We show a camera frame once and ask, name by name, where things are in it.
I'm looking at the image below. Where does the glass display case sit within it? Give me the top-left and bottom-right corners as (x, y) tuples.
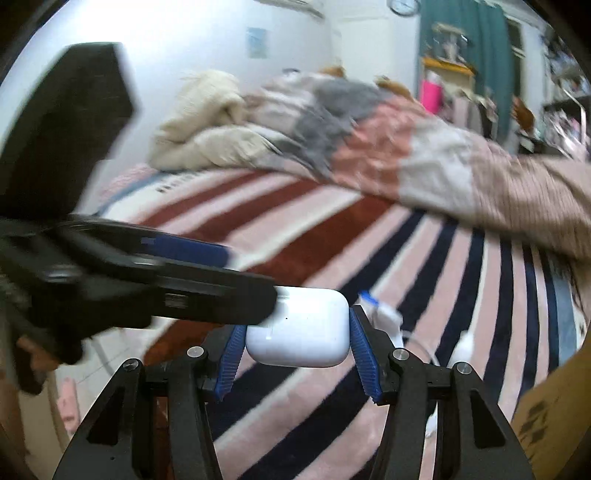
(432, 22), (468, 64)

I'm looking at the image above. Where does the yellow shelf unit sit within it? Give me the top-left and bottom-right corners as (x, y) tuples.
(420, 56), (476, 106)

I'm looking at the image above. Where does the cream fleece blanket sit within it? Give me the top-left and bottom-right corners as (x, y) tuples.
(148, 70), (290, 171)

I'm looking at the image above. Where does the striped plush blanket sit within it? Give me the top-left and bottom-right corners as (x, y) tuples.
(99, 170), (586, 479)

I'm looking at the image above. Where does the white charging cable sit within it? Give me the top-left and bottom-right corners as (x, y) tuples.
(399, 329), (445, 365)

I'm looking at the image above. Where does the blue white tube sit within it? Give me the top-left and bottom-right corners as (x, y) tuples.
(359, 291), (404, 348)

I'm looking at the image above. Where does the patchwork pink grey duvet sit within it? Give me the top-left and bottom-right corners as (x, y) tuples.
(245, 73), (590, 260)

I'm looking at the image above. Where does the dark bookshelf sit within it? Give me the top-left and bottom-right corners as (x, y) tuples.
(542, 26), (590, 162)

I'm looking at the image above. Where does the person's left hand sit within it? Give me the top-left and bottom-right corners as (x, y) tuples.
(14, 336), (60, 395)

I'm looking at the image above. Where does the teal curtain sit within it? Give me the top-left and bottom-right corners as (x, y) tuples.
(419, 0), (515, 141)

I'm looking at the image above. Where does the wall clock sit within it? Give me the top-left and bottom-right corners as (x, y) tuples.
(387, 0), (421, 18)

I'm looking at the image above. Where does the brown cardboard box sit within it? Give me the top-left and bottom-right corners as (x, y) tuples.
(512, 339), (591, 480)

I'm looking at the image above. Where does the white power bank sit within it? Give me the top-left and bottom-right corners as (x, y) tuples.
(426, 330), (475, 438)

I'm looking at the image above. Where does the white earbuds case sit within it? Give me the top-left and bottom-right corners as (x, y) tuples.
(245, 286), (349, 368)

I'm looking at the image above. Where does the magenta gift bag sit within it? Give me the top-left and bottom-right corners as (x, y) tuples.
(420, 80), (443, 115)

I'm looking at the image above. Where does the blue wall poster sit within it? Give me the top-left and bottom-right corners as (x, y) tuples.
(246, 27), (269, 59)

